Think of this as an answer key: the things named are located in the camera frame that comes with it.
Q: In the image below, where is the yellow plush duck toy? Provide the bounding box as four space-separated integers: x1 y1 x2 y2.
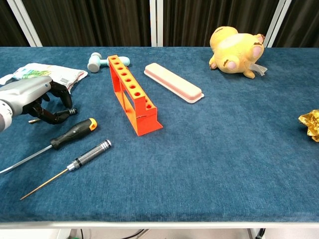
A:
208 26 269 80

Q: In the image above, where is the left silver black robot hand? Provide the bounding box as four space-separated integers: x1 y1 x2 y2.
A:
0 75 78 125

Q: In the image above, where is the silver knurled precision screwdriver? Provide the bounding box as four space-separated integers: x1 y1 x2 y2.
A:
19 139 112 201

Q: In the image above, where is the light blue toy hammer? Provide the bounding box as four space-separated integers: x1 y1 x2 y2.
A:
87 52 131 73

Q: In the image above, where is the white table frame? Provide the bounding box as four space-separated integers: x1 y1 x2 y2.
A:
0 221 319 239

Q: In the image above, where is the pink oblong plastic case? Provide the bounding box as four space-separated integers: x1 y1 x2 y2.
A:
144 62 205 104

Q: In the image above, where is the black screwdriver with orange cap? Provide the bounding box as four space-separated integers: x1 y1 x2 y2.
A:
0 118 98 175

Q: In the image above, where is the orange tool holder rack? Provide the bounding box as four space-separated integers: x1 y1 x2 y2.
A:
107 55 164 137

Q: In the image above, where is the white metal frame post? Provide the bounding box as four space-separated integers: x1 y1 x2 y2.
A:
265 0 293 48
149 0 164 47
6 0 43 47

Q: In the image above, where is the white snack bag green print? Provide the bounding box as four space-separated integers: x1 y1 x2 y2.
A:
0 63 89 95

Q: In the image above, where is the blue table cloth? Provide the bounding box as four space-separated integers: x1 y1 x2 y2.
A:
0 46 319 224

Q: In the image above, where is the black pleated curtain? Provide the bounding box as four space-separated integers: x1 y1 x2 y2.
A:
163 0 280 47
22 0 152 47
274 0 319 48
0 0 29 47

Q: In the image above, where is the gold foil snack package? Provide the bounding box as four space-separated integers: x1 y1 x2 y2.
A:
298 109 319 143

